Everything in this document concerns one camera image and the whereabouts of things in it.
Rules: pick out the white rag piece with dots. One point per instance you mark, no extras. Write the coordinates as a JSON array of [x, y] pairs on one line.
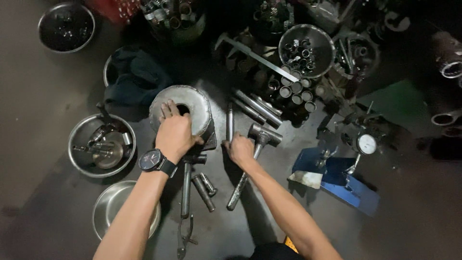
[[306, 179]]

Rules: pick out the short dark steel rod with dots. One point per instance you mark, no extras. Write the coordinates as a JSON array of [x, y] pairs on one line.
[[247, 110]]

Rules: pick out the steel bowl with tool parts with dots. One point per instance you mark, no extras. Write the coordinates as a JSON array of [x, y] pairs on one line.
[[81, 162]]

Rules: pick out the steel bowl under cloth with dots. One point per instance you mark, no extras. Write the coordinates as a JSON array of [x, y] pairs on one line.
[[109, 72]]

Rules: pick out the bucket of metal pipe parts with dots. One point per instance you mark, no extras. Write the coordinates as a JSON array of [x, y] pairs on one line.
[[173, 18]]

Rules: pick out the slim steel punch rod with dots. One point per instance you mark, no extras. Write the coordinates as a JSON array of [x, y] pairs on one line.
[[230, 119]]

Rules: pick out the black wristwatch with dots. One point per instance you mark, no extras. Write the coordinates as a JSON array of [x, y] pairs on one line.
[[151, 159]]

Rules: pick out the large steel cylinder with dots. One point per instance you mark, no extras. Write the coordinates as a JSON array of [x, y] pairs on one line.
[[447, 54]]

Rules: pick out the long steel ruler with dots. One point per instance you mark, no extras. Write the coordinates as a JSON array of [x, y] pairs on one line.
[[256, 56]]

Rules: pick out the person's right hand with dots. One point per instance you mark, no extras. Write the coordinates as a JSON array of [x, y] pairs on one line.
[[241, 150]]

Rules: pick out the group of steel sleeves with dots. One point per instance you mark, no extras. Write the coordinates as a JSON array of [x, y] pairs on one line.
[[296, 92]]

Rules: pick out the green mat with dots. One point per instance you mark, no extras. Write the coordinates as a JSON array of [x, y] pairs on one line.
[[393, 103]]

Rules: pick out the steel bowl with assorted tools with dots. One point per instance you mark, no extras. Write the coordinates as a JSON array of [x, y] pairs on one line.
[[355, 54]]

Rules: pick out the long thick steel rod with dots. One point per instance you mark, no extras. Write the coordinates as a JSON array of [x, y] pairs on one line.
[[258, 107]]

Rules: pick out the steel bowl with small bushings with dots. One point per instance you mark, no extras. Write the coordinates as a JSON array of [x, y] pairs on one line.
[[319, 39]]

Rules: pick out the person's black clothing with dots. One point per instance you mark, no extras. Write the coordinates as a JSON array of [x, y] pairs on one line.
[[274, 252]]

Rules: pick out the person's right fingers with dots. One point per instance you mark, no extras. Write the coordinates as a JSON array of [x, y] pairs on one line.
[[230, 144]]

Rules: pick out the person's left hand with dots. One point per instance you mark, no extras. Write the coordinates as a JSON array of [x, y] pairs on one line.
[[175, 135]]

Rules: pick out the red plastic crate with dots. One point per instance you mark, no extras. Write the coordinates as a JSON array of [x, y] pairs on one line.
[[108, 8]]

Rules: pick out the black steel base plate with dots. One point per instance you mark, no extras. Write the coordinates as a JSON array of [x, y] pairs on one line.
[[207, 139]]

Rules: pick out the round steel block with hole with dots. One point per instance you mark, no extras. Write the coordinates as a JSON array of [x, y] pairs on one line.
[[191, 101]]

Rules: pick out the blue metal box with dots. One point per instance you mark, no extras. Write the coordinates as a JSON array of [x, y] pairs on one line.
[[343, 184]]

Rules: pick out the container of metal springs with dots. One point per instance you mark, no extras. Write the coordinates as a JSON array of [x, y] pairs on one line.
[[272, 16]]

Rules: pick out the black circlip pliers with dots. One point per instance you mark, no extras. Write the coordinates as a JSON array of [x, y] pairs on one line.
[[183, 238]]

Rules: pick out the dark steel pin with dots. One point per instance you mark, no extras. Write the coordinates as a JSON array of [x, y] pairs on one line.
[[203, 194]]

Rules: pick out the dark green cloth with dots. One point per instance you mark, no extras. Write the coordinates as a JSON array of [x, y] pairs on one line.
[[137, 76]]

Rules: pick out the heap of steel tool parts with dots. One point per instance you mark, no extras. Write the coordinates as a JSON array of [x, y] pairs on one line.
[[104, 148]]

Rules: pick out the white dial gauge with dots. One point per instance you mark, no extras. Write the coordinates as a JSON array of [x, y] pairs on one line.
[[366, 144]]

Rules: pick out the short knurled steel pin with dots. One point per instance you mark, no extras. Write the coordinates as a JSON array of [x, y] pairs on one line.
[[208, 185]]

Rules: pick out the yellow object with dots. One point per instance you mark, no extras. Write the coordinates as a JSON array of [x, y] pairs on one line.
[[291, 245]]

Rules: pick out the steel bowl with dark parts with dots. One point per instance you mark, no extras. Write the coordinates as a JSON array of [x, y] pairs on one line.
[[66, 29]]

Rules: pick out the empty steel bowl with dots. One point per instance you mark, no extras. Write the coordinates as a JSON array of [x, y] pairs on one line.
[[108, 209]]

